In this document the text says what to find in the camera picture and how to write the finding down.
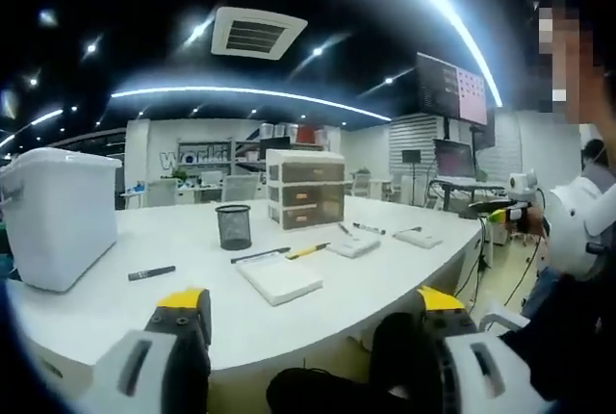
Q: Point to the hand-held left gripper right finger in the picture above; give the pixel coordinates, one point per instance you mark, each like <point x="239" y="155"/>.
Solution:
<point x="474" y="370"/>

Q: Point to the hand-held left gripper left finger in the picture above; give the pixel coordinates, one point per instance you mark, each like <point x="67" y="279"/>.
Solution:
<point x="159" y="366"/>

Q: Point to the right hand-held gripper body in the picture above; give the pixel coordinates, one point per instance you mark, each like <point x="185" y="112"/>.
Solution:
<point x="522" y="182"/>

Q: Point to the small white sticky note stack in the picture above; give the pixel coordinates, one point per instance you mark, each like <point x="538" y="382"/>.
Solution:
<point x="421" y="239"/>

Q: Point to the dark pen with silver clip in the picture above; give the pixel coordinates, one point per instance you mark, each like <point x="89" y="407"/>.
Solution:
<point x="408" y="230"/>

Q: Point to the black and white marker pen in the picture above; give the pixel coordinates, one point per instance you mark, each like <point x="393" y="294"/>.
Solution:
<point x="369" y="228"/>

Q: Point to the medium white sticky note stack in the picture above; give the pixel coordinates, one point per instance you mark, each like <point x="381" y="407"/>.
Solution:
<point x="356" y="246"/>

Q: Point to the large white sticky note stack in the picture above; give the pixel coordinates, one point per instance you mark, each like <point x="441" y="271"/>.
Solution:
<point x="281" y="281"/>

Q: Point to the slim black pen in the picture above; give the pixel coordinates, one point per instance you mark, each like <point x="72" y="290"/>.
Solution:
<point x="260" y="255"/>

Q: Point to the short black pen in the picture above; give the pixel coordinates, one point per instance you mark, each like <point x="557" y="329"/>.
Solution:
<point x="344" y="229"/>

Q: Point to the yellow pen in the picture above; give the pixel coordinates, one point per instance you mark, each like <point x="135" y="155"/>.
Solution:
<point x="308" y="250"/>

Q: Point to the white desk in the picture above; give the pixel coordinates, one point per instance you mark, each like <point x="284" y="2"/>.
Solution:
<point x="144" y="308"/>

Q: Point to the desk monitor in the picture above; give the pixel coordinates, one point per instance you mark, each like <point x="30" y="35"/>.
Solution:
<point x="453" y="159"/>

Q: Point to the person's right hand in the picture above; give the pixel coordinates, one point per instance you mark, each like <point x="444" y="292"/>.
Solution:
<point x="534" y="221"/>

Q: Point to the white chair armrest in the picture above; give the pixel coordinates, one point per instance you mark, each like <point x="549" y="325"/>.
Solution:
<point x="503" y="318"/>

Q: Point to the white worn device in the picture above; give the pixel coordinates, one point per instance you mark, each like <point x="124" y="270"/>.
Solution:
<point x="577" y="231"/>

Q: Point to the person's dark clothing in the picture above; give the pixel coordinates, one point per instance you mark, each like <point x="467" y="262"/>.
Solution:
<point x="568" y="351"/>

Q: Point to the small black monitor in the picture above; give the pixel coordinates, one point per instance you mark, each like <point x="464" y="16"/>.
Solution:
<point x="411" y="156"/>

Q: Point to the black mesh pen holder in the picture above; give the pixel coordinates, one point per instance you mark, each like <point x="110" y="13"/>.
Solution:
<point x="234" y="228"/>

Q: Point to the white office chair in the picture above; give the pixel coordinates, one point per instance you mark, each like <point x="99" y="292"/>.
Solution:
<point x="160" y="192"/>

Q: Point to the white plastic storage box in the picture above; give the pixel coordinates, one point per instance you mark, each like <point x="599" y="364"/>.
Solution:
<point x="58" y="221"/>

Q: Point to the white drawer organizer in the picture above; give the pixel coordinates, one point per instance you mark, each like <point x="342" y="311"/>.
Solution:
<point x="308" y="188"/>

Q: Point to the grey mesh office chair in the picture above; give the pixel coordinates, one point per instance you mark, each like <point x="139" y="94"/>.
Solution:
<point x="239" y="188"/>

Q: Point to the storage shelf with boxes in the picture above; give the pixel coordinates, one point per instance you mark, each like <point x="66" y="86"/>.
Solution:
<point x="289" y="137"/>

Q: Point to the ceiling air conditioner vent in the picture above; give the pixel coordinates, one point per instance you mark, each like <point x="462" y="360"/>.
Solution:
<point x="257" y="31"/>

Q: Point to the large wall monitor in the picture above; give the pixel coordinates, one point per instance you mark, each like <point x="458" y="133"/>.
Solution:
<point x="450" y="89"/>

